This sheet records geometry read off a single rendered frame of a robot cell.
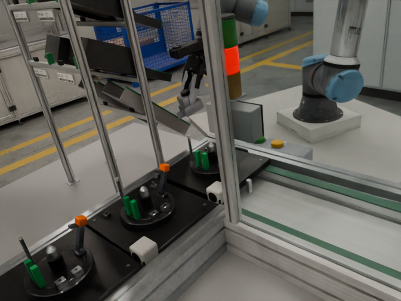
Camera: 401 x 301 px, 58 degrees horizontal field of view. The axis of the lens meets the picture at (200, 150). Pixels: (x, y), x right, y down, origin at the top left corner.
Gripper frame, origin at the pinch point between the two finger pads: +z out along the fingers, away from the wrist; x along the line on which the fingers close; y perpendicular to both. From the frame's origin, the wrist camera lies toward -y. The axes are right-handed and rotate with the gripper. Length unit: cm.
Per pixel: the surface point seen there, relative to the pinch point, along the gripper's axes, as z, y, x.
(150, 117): 7.9, -9.3, 2.3
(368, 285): 19, 9, -67
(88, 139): 95, 48, 274
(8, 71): 56, -27, 390
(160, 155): 19.9, -2.8, 2.9
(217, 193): 18.6, -0.5, -28.5
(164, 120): 9.1, -2.0, 6.9
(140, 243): 28.6, -21.1, -33.7
